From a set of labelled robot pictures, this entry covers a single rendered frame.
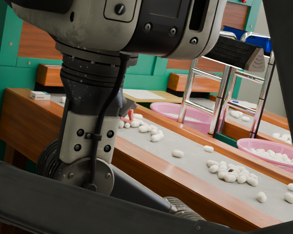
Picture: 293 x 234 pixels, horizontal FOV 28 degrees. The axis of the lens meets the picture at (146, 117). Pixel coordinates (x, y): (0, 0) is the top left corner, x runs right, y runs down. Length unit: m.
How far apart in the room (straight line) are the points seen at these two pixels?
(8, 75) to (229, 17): 1.17
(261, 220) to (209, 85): 1.42
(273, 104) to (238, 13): 1.92
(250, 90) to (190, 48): 3.51
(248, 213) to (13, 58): 1.07
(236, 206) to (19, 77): 1.03
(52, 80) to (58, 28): 1.27
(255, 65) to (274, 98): 2.98
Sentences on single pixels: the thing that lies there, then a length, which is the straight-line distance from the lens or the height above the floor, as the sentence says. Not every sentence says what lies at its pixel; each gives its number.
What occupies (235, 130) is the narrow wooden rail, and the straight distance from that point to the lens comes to 2.27.
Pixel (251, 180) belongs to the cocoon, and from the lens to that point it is 1.66.
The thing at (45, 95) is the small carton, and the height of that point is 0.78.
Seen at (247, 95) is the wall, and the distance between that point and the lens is 4.39.
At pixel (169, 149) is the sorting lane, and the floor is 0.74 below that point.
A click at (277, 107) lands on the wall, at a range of 4.74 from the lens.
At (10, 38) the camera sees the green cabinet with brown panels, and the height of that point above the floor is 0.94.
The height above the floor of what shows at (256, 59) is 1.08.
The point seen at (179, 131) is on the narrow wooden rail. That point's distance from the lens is 2.01.
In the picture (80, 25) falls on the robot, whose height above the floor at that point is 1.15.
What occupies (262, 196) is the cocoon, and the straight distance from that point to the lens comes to 1.54.
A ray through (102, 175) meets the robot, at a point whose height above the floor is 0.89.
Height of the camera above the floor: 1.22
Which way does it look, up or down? 13 degrees down
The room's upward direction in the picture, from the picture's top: 12 degrees clockwise
